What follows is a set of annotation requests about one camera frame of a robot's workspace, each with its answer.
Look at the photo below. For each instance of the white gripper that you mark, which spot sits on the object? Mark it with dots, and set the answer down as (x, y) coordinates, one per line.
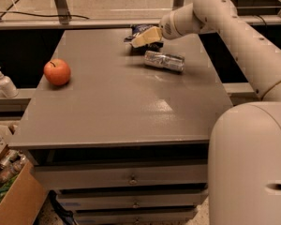
(167, 27)

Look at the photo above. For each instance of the blue chip bag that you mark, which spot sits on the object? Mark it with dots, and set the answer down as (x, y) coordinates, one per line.
(145, 37)

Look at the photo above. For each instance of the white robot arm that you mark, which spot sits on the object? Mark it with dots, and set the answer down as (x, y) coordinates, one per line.
(244, 159)

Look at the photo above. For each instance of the silver crushed can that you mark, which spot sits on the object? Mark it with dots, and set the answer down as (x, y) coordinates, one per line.
(164, 60)

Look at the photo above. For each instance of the red apple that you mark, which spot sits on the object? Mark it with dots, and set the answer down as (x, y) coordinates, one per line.
(57, 72)

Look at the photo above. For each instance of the grey drawer cabinet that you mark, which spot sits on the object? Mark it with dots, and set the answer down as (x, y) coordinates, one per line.
(116, 110)

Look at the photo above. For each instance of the top grey drawer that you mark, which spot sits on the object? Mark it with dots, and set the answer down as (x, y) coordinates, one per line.
(120, 175)

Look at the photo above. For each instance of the grey drawer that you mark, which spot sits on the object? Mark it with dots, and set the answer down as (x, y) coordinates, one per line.
(120, 175)
(133, 199)
(136, 216)

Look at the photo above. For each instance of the white pump bottle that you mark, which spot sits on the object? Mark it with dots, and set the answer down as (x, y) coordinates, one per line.
(7, 86)

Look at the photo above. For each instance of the middle grey drawer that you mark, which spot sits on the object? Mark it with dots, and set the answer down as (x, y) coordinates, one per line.
(133, 199)

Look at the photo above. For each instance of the bottom grey drawer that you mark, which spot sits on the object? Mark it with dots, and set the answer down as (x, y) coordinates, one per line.
(136, 216)

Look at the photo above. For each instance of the cardboard box with clutter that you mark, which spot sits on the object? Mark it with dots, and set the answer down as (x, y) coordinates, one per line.
(24, 195)

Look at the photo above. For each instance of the grey metal window frame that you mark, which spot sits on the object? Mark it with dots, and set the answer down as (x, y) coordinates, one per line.
(84, 13)

